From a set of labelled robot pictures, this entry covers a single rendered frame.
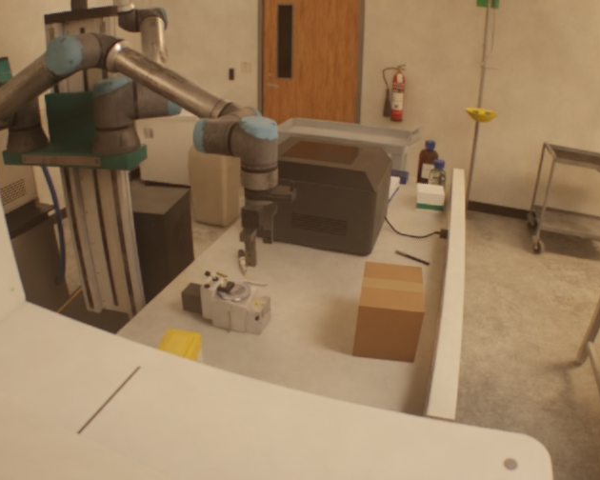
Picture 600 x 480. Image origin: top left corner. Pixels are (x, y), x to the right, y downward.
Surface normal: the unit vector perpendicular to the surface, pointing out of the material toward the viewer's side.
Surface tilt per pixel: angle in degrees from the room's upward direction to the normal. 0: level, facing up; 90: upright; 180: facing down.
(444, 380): 0
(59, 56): 87
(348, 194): 90
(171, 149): 90
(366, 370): 0
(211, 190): 93
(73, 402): 0
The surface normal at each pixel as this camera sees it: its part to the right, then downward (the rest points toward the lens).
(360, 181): -0.29, -0.15
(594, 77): -0.34, 0.40
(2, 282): 0.94, 0.16
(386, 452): 0.01, -0.90
